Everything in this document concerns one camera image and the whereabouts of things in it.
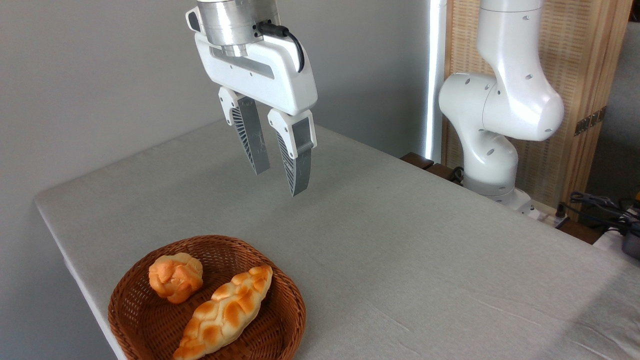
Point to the dark brown wooden block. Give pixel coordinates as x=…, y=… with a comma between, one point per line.
x=416, y=160
x=442, y=172

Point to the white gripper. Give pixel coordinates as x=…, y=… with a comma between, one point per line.
x=280, y=80

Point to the grey device box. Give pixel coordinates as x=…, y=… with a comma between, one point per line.
x=632, y=246

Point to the dark metal screen hinge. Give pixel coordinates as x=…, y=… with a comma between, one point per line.
x=590, y=121

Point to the long braided bread loaf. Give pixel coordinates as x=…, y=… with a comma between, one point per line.
x=225, y=312

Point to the wooden slatted folding screen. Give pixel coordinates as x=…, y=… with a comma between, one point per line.
x=580, y=50

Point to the round knotted bread roll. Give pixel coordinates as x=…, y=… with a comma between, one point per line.
x=176, y=277

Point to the brown woven wicker basket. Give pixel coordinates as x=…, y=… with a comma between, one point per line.
x=150, y=325

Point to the white power strip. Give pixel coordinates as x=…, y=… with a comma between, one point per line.
x=542, y=214

